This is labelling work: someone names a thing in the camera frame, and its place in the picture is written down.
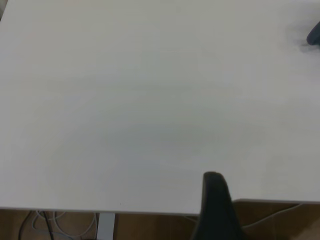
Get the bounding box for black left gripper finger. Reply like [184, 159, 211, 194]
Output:
[191, 171, 248, 240]

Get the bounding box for dark grey ceramic mug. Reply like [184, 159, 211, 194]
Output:
[306, 21, 320, 47]

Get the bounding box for grey metal table leg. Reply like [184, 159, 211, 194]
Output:
[96, 212, 116, 240]

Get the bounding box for white and black cables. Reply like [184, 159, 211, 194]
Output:
[31, 209, 98, 239]

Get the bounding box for black cable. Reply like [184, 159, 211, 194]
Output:
[19, 210, 55, 240]

